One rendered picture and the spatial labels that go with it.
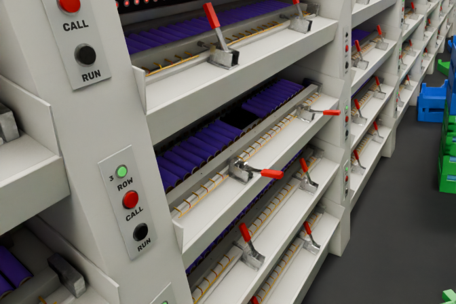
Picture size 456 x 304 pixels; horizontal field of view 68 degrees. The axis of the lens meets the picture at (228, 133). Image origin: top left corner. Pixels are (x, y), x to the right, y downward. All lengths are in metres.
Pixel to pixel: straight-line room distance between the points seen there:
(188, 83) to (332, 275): 0.85
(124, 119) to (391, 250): 1.04
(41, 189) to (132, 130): 0.10
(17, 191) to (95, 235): 0.09
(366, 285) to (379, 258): 0.12
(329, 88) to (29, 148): 0.73
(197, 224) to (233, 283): 0.20
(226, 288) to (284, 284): 0.28
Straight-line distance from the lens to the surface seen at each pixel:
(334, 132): 0.96
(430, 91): 2.31
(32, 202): 0.33
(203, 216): 0.51
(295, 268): 0.94
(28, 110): 0.33
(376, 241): 1.27
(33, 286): 0.44
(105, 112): 0.34
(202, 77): 0.46
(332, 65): 0.89
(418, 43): 2.28
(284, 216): 0.79
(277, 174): 0.52
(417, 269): 1.21
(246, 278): 0.67
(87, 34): 0.32
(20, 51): 0.30
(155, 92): 0.41
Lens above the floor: 0.84
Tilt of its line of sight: 24 degrees down
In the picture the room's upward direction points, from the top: 9 degrees counter-clockwise
